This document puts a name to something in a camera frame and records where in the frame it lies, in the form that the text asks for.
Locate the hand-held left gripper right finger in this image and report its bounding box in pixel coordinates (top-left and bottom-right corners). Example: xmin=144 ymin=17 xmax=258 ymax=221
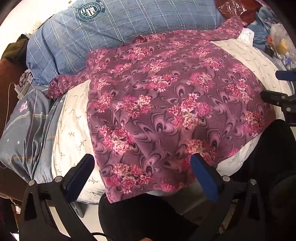
xmin=191 ymin=153 xmax=266 ymax=241

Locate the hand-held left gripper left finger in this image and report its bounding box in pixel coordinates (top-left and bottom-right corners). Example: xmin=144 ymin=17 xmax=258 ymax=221
xmin=20 ymin=153 xmax=95 ymax=241

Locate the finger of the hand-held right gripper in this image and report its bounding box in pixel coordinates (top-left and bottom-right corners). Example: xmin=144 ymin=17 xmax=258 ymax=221
xmin=275 ymin=70 xmax=296 ymax=81
xmin=260 ymin=90 xmax=296 ymax=112

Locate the purple floral shirt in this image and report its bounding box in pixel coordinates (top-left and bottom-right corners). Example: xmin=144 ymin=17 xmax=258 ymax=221
xmin=45 ymin=17 xmax=277 ymax=204

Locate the clear plastic bag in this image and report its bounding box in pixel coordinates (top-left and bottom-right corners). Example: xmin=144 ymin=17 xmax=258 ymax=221
xmin=265 ymin=23 xmax=294 ymax=67

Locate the person's right leg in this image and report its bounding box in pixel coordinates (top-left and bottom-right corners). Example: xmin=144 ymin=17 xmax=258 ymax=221
xmin=238 ymin=119 xmax=296 ymax=241

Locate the cream leaf-print bed sheet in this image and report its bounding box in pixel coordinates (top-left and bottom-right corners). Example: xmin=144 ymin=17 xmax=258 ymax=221
xmin=51 ymin=38 xmax=292 ymax=204

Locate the blue denim cloth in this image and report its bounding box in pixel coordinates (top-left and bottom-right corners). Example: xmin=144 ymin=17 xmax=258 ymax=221
xmin=247 ymin=6 xmax=279 ymax=50

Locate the white paper tag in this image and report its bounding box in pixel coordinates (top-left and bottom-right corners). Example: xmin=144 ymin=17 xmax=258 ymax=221
xmin=240 ymin=27 xmax=255 ymax=45

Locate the grey star pillow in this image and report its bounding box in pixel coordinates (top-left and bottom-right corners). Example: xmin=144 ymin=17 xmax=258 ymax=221
xmin=0 ymin=87 xmax=67 ymax=183

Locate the red-brown patterned cloth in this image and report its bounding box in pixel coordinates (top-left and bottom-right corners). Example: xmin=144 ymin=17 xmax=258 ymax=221
xmin=216 ymin=0 xmax=260 ymax=25

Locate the brown wooden headboard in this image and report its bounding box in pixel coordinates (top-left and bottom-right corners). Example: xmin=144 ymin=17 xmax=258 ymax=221
xmin=0 ymin=58 xmax=29 ymax=135

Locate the crumpled grey cloth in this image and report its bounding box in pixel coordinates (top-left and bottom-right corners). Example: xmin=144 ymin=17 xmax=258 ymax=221
xmin=19 ymin=69 xmax=38 ymax=87

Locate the blue plaid quilt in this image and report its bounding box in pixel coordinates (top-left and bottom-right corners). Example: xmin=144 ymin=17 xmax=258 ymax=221
xmin=26 ymin=0 xmax=226 ymax=86

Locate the dark green cloth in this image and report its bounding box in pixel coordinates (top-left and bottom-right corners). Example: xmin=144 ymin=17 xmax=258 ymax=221
xmin=1 ymin=34 xmax=29 ymax=62

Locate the white charger cable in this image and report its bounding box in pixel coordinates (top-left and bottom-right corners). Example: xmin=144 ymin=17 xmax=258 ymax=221
xmin=4 ymin=83 xmax=31 ymax=129

